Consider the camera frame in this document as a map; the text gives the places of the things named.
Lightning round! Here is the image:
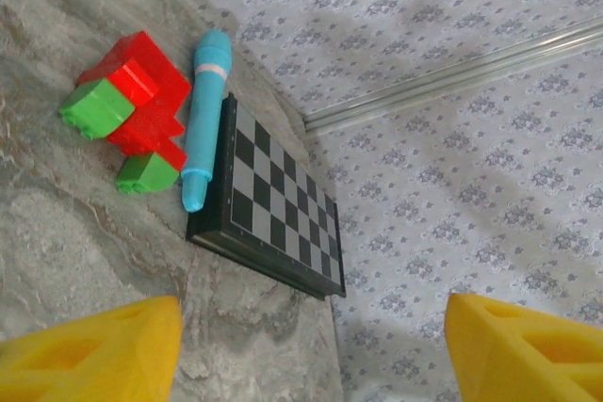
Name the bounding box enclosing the blue marker pen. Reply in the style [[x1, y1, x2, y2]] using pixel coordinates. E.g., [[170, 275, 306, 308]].
[[180, 29, 233, 214]]

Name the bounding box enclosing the aluminium frame corner post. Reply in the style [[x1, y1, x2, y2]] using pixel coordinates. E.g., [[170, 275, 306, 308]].
[[301, 13, 603, 133]]

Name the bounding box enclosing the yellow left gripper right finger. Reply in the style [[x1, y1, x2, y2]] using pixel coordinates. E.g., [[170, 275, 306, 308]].
[[444, 292, 603, 402]]

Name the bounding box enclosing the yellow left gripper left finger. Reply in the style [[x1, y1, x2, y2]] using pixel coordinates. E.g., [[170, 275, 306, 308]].
[[0, 295, 184, 402]]

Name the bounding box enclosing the small green toy brick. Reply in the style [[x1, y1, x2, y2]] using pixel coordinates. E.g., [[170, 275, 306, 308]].
[[115, 152, 181, 195]]

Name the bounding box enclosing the large green toy brick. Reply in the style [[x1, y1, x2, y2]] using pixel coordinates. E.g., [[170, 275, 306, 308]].
[[58, 79, 137, 141]]

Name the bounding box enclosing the red toy brick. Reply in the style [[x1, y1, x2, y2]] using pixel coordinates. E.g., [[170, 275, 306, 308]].
[[76, 30, 193, 172]]

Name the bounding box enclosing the black and grey chessboard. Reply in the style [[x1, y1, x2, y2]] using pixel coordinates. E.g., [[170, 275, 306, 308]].
[[186, 91, 348, 300]]

